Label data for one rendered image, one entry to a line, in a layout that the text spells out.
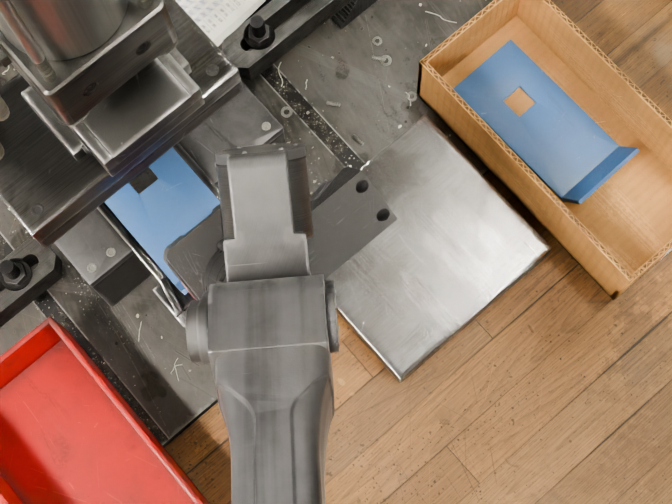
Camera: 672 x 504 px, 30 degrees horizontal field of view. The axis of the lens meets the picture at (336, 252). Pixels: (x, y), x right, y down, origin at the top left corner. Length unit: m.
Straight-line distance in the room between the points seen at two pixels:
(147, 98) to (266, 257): 0.14
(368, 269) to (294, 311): 0.35
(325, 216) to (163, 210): 0.20
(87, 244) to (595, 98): 0.46
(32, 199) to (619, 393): 0.50
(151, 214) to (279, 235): 0.27
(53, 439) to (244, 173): 0.40
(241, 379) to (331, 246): 0.19
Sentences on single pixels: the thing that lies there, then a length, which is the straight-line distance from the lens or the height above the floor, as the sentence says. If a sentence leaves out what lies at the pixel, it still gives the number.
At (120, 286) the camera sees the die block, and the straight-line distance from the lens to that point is 1.06.
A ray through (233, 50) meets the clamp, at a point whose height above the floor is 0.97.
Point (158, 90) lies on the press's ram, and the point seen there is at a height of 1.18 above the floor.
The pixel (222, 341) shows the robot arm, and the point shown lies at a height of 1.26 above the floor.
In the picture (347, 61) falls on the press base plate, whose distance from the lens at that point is 1.13.
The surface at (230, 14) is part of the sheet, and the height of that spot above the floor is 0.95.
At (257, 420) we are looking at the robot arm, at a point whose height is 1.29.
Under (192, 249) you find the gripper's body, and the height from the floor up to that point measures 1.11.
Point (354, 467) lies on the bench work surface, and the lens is 1.04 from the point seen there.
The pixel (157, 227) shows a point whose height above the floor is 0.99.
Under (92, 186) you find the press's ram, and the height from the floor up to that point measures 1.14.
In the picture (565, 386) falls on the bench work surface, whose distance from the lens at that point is 1.06.
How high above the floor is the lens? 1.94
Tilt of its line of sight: 75 degrees down
